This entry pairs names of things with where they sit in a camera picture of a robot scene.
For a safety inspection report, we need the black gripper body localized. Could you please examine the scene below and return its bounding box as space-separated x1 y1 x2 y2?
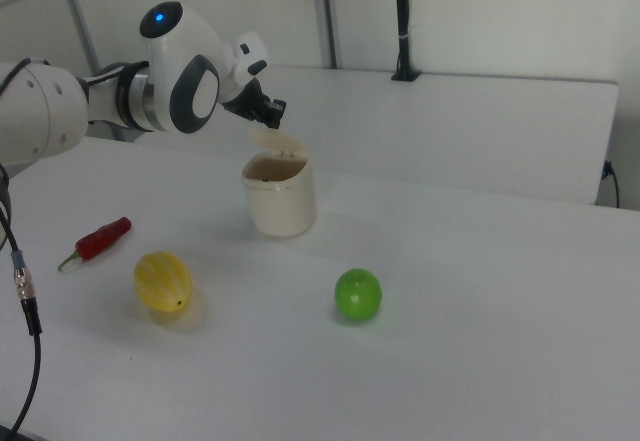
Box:
222 78 274 122

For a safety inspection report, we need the cream hinged bin lid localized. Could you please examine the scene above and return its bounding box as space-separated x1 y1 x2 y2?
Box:
248 129 308 161

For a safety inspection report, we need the cream plastic garbage bin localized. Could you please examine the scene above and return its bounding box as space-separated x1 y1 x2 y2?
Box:
241 148 317 239

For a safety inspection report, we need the white adjacent table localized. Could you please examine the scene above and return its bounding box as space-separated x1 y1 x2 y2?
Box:
82 64 621 207

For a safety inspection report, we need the yellow striped toy melon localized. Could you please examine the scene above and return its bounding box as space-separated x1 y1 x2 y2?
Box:
133 251 194 312

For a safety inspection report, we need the green toy lime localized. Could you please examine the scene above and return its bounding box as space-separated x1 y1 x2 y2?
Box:
333 267 383 320

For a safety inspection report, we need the red toy chili pepper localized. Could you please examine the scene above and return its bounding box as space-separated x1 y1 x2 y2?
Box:
57 216 134 272

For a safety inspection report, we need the grey aluminium frame post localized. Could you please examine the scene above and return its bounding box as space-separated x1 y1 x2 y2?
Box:
316 0 342 70
58 0 102 78

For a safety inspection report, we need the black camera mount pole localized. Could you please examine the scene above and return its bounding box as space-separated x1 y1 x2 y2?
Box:
390 0 424 83

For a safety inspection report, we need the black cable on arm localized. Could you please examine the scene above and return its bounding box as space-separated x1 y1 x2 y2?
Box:
0 57 52 98

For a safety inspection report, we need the black cable with metal connector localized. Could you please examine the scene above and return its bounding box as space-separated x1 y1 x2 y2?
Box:
0 160 44 435

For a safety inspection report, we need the black cable at wall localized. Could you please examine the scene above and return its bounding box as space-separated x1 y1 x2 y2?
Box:
601 159 622 210

